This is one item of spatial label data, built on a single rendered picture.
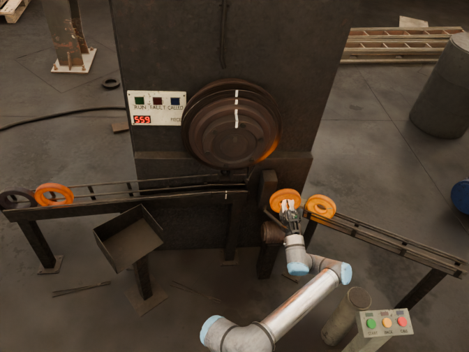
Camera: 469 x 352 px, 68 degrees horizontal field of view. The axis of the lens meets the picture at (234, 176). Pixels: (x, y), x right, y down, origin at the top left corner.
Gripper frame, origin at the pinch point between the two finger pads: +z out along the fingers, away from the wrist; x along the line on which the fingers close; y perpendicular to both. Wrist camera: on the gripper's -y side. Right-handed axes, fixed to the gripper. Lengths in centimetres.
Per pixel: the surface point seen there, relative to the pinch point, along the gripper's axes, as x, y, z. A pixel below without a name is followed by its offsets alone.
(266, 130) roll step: 12.9, 27.2, 21.4
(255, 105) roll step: 19, 38, 27
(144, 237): 70, -22, -11
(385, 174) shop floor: -131, -107, 71
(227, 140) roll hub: 30.9, 27.4, 15.8
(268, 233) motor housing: 3.1, -32.1, -7.0
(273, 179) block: 2.7, -9.0, 15.3
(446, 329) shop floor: -114, -69, -61
